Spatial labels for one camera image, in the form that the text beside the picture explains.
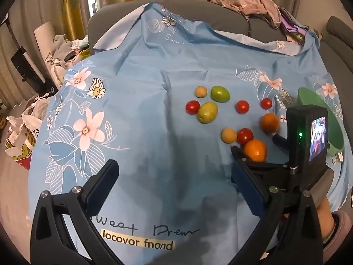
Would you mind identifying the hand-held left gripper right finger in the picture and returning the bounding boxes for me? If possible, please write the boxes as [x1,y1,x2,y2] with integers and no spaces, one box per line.
[232,159,324,265]

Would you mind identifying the person's right forearm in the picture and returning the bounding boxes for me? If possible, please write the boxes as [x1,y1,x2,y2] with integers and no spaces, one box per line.
[314,193,353,257]

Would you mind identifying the white board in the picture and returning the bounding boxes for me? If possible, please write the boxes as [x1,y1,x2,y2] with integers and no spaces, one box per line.
[34,19,60,89]

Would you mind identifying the black box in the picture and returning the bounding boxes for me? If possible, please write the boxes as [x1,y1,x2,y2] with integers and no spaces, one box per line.
[10,46,46,89]

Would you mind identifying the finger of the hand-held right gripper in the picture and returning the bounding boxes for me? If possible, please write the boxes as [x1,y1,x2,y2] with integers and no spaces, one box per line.
[231,145,290,177]
[272,134,289,147]

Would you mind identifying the green oval fruit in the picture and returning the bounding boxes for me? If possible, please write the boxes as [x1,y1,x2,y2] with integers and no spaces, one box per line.
[211,86,230,103]

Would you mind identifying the pile of grey clothes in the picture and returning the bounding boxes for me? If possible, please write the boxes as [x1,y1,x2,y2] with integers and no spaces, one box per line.
[45,34,92,74]

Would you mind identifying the blue floral printed cloth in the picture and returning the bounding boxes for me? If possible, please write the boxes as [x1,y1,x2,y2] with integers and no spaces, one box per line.
[36,1,353,265]

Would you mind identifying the green plastic bowl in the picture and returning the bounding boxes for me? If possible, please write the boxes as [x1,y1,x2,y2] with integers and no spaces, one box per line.
[297,87,345,158]

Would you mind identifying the grey armchair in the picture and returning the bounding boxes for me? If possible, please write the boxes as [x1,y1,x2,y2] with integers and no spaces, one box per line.
[317,16,353,89]

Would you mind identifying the grey sofa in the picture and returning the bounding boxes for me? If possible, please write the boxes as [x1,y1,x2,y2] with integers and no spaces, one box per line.
[88,0,279,58]

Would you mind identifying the orange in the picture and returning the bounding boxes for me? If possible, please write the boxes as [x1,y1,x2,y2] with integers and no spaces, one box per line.
[243,139,267,162]
[261,113,280,133]

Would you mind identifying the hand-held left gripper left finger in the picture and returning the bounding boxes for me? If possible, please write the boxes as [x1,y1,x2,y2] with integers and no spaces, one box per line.
[30,159,123,265]

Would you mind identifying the pile of pink clothes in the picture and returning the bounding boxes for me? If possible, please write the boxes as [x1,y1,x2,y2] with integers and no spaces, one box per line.
[207,0,317,43]

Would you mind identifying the yellow-green oval fruit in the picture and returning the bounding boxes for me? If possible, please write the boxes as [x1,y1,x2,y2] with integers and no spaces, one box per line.
[197,102,219,124]

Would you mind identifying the white plastic bags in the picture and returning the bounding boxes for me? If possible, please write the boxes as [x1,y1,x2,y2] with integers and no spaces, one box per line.
[5,95,54,169]

